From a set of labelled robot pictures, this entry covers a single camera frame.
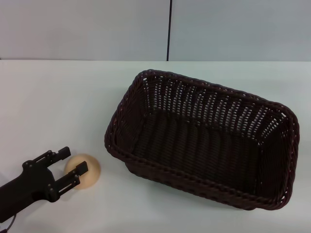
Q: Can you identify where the round beige bread bun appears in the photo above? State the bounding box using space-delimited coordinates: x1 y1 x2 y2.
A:
65 153 102 190

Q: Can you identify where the black vertical wall strip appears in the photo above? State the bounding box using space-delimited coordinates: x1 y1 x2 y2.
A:
166 0 173 61

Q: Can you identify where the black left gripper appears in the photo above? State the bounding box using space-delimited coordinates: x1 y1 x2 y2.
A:
9 146 89 203

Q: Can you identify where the dark brown woven basket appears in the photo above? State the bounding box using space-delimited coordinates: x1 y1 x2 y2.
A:
104 68 300 211

